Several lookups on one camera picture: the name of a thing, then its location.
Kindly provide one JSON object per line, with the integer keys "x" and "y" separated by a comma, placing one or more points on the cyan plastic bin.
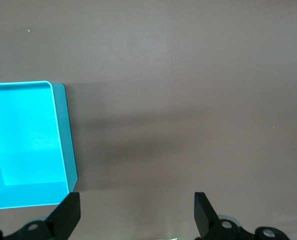
{"x": 26, "y": 137}

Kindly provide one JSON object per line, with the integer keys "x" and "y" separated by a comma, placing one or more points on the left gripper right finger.
{"x": 203, "y": 215}

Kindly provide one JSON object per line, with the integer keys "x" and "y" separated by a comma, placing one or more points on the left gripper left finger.
{"x": 66, "y": 215}

